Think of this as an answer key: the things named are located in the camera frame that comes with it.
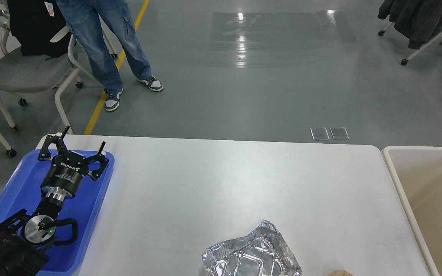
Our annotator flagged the left floor outlet plate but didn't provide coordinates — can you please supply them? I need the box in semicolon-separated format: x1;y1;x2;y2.
310;127;330;140

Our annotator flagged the dark grey coat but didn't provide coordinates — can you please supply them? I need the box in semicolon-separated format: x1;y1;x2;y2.
377;0;442;49

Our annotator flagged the right floor outlet plate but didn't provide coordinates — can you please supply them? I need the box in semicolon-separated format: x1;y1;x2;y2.
330;127;350;140

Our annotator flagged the person in white shirt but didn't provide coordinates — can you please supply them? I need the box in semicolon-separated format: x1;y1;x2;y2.
55;0;164;112

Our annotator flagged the grey white office chair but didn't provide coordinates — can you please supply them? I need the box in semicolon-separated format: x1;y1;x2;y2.
0;0;106;158

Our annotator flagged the black jacket on chair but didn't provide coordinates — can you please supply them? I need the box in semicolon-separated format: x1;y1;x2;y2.
7;0;71;58

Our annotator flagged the beige plastic bin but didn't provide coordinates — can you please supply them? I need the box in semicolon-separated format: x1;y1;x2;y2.
382;146;442;276

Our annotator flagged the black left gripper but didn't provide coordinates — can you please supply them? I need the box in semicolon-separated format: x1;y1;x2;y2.
38;125;109;199

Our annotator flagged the floor outlet plate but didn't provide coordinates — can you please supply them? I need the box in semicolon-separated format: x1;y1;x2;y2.
310;127;330;140
330;127;350;140

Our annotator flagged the brown crumpled paper piece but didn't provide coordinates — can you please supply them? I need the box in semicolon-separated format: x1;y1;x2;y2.
328;269;353;276

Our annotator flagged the crumpled aluminium foil tray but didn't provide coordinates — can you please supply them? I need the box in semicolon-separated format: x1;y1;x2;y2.
201;220;302;276

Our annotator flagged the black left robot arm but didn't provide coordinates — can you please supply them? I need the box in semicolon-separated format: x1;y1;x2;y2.
0;127;114;276

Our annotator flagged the blue plastic tray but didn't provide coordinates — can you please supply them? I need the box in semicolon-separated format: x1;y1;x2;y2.
0;150;115;276

